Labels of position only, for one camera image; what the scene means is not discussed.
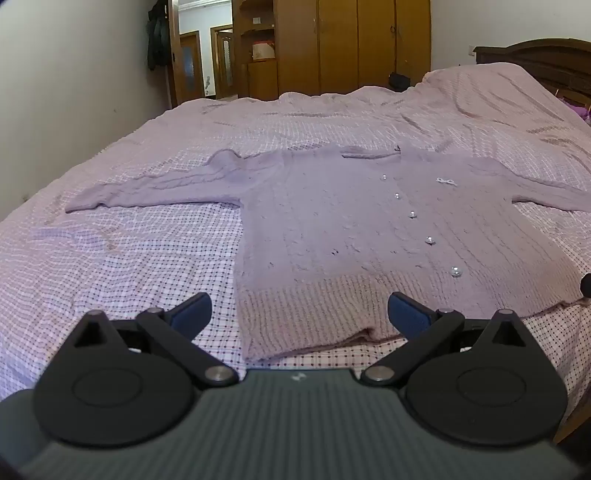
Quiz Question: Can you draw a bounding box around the dark hanging jacket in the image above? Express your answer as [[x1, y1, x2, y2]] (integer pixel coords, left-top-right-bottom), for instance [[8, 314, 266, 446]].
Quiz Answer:
[[145, 0, 172, 71]]

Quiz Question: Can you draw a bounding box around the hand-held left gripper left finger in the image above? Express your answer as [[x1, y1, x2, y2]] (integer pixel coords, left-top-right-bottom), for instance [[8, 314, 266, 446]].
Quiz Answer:
[[74, 292, 240, 387]]

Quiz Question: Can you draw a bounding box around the wooden wardrobe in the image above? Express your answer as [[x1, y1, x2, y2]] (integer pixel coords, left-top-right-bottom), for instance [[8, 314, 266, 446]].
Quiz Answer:
[[232, 0, 432, 101]]

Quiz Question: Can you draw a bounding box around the wooden door with glass pane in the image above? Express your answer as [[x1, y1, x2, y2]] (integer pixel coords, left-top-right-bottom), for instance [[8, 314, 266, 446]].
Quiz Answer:
[[211, 25, 234, 100]]

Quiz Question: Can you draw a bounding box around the dark wooden headboard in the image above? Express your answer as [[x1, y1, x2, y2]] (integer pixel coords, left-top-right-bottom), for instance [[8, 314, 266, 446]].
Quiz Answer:
[[473, 38, 591, 107]]

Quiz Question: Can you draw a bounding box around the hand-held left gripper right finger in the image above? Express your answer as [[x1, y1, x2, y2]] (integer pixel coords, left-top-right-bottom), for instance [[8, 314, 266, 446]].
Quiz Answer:
[[360, 292, 527, 387]]

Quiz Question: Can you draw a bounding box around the pink checked bedspread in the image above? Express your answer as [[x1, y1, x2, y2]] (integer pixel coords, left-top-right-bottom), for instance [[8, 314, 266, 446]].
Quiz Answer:
[[0, 62, 591, 418]]

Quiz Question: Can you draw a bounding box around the lilac knit cardigan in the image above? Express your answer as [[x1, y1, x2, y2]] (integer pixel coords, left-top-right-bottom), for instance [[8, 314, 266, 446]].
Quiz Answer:
[[65, 144, 591, 363]]

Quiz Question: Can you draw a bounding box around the open wooden room door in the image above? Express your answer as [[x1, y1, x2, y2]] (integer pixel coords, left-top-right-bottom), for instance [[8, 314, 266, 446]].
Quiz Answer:
[[166, 0, 182, 109]]

